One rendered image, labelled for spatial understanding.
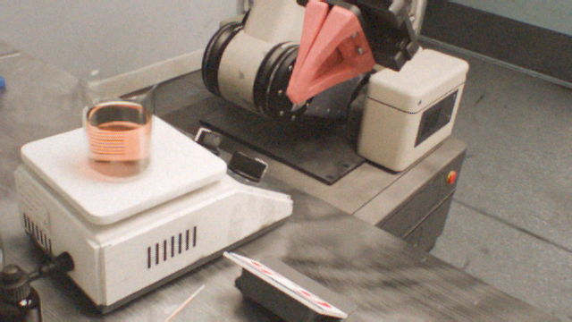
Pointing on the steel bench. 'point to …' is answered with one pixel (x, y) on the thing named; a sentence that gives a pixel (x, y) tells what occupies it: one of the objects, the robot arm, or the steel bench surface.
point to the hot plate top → (52, 167)
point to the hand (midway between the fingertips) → (298, 91)
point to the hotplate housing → (143, 235)
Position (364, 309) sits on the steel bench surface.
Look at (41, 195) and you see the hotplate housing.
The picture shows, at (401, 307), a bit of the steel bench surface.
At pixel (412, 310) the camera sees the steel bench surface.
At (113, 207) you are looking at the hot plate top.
